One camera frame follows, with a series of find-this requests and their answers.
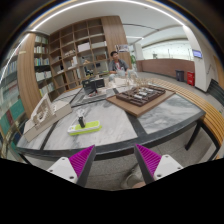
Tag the brown building model board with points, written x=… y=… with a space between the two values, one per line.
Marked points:
x=139 y=100

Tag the shoe on floor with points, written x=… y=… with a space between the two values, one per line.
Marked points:
x=134 y=179

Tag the wall screen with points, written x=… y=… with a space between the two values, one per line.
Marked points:
x=197 y=53

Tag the marble table with black frame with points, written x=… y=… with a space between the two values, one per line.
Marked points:
x=120 y=130

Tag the wooden bookshelf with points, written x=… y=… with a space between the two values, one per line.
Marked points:
x=59 y=62

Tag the black box on table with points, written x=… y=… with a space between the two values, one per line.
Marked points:
x=91 y=85

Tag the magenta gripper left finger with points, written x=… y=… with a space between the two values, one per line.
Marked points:
x=75 y=168

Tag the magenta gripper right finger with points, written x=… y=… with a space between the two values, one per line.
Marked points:
x=154 y=166

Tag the curved wooden bench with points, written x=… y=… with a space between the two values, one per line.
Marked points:
x=213 y=121

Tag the black charger plug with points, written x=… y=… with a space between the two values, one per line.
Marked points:
x=81 y=118

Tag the red bin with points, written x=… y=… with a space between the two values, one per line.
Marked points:
x=191 y=78

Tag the dark grey bin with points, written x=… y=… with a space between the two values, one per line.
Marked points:
x=179 y=75

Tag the seated person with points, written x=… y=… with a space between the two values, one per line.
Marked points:
x=117 y=65

